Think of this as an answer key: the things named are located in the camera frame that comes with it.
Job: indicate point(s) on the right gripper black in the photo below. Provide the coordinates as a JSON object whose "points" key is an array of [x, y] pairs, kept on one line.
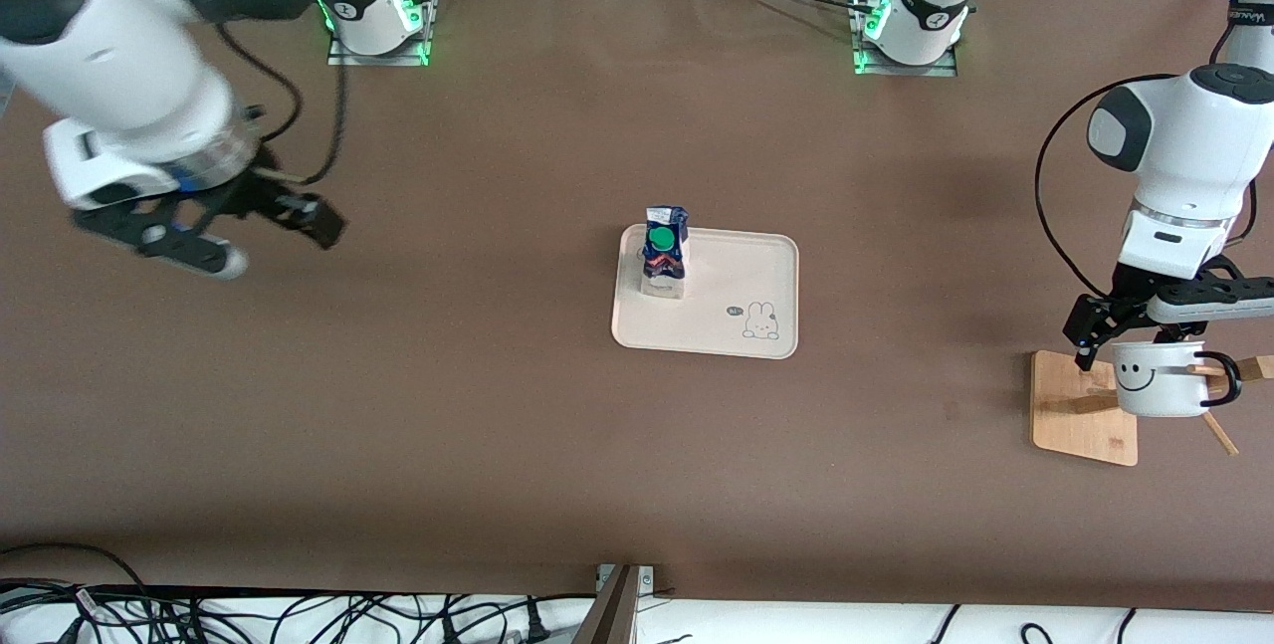
{"points": [[251, 190]]}

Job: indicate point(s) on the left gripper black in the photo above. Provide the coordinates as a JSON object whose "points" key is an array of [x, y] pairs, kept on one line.
{"points": [[1128, 288]]}

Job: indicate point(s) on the white smiley face cup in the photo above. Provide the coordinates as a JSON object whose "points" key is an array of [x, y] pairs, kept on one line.
{"points": [[1160, 395]]}

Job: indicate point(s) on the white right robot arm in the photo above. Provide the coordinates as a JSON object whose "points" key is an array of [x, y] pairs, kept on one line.
{"points": [[129, 77]]}

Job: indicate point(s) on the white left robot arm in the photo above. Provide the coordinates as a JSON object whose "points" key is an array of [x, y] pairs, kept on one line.
{"points": [[1184, 136]]}

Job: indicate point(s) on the wooden cup stand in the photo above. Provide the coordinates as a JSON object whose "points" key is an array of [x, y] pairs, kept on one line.
{"points": [[1080, 425]]}

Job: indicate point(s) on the cream rabbit print tray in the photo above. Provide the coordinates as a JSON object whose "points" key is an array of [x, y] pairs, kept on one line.
{"points": [[737, 276]]}

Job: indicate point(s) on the white lower board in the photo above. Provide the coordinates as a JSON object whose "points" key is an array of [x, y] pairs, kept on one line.
{"points": [[796, 624]]}

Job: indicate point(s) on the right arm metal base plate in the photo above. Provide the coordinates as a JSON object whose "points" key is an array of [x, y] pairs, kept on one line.
{"points": [[378, 59]]}

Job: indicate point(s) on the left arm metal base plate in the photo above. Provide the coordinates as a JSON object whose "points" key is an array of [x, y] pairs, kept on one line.
{"points": [[906, 70]]}

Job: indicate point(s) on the aluminium post bracket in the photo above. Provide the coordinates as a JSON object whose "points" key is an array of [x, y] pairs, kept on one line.
{"points": [[617, 614]]}

